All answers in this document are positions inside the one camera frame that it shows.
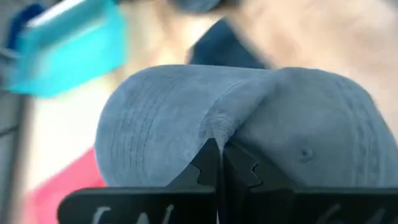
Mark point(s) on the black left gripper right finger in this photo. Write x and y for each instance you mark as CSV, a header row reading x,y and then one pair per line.
x,y
311,207

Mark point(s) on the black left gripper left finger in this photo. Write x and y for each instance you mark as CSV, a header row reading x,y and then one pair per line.
x,y
140,205

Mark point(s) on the grey-blue denim cap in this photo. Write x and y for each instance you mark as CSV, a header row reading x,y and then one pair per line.
x,y
267,124

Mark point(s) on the turquoise plastic bin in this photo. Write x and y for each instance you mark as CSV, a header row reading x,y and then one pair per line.
x,y
68,53

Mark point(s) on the dark navy cap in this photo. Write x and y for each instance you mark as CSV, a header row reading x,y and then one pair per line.
x,y
222,46

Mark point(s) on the dark blue plastic object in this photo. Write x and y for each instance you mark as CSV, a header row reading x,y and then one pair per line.
x,y
23,21

